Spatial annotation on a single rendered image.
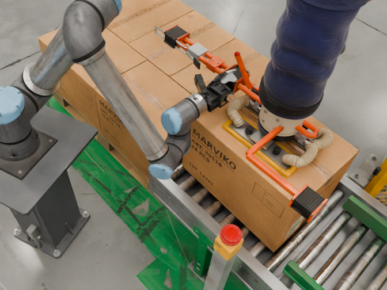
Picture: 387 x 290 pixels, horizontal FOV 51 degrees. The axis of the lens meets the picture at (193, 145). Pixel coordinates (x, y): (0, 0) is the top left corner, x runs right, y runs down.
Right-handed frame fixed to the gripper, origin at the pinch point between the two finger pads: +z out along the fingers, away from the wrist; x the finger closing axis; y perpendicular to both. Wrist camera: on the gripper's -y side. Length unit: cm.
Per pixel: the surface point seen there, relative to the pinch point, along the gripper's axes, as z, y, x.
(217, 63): -0.2, -8.1, 1.8
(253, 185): -19.9, 34.0, -22.1
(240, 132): -11.8, 17.6, -10.7
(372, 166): 107, 52, -108
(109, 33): 17, -116, -51
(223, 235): -52, 45, -4
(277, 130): -9.3, 31.2, 0.7
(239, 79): -1.5, 5.4, 2.9
